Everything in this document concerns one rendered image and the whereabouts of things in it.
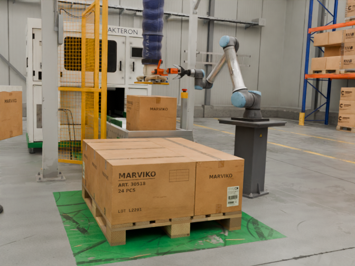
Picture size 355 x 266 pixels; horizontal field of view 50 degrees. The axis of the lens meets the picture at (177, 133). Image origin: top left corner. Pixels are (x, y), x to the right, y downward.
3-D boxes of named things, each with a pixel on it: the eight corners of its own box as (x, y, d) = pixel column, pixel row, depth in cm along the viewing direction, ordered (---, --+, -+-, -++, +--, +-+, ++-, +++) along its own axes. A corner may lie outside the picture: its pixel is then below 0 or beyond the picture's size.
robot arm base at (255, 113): (249, 117, 397) (249, 107, 396) (265, 118, 384) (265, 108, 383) (239, 117, 383) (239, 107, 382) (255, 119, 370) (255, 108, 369)
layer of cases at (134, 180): (82, 181, 358) (82, 139, 353) (179, 175, 397) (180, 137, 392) (111, 225, 249) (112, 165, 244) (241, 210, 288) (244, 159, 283)
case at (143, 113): (125, 129, 443) (126, 94, 438) (158, 129, 457) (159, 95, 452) (139, 135, 387) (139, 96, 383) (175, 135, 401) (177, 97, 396)
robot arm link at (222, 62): (239, 36, 393) (205, 84, 431) (232, 34, 384) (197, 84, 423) (245, 43, 387) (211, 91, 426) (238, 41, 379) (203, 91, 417)
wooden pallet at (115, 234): (81, 196, 360) (82, 181, 358) (178, 188, 399) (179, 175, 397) (110, 246, 250) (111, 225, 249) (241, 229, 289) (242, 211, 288)
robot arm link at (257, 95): (263, 108, 382) (264, 91, 380) (253, 108, 371) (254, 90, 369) (251, 107, 393) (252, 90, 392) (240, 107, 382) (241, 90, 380)
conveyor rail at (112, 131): (86, 126, 590) (87, 114, 588) (90, 126, 592) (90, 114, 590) (127, 151, 379) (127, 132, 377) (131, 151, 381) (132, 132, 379)
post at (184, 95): (177, 173, 470) (180, 92, 458) (183, 173, 473) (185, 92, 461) (179, 174, 464) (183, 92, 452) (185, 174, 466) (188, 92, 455)
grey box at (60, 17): (56, 45, 419) (56, 17, 416) (61, 45, 421) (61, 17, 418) (58, 43, 401) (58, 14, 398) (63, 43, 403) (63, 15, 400)
